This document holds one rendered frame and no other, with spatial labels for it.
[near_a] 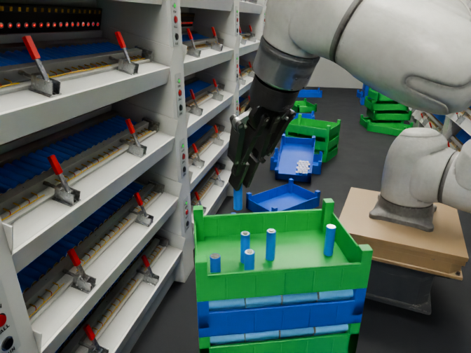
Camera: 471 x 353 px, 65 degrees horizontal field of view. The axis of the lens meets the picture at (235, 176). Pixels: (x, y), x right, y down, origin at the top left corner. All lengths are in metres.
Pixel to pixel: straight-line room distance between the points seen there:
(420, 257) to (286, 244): 0.47
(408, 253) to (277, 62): 0.75
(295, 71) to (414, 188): 0.71
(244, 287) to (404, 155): 0.68
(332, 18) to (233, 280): 0.42
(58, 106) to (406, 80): 0.51
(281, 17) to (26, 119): 0.39
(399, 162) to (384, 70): 0.72
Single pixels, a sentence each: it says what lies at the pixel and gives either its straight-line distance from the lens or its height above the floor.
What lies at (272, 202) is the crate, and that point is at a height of 0.00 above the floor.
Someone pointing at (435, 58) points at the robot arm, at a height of 0.80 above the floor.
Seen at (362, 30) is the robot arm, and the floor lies 0.83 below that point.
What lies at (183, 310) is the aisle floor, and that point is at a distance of 1.24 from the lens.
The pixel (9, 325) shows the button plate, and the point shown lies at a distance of 0.66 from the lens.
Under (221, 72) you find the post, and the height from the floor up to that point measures 0.62.
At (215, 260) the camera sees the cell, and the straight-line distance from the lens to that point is 0.63.
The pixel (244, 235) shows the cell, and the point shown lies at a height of 0.47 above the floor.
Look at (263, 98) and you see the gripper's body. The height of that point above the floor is 0.73.
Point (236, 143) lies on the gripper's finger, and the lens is 0.61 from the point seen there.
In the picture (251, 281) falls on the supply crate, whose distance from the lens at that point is 0.64.
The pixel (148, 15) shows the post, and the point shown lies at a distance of 1.07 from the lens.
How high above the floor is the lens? 0.84
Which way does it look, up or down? 23 degrees down
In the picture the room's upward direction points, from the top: straight up
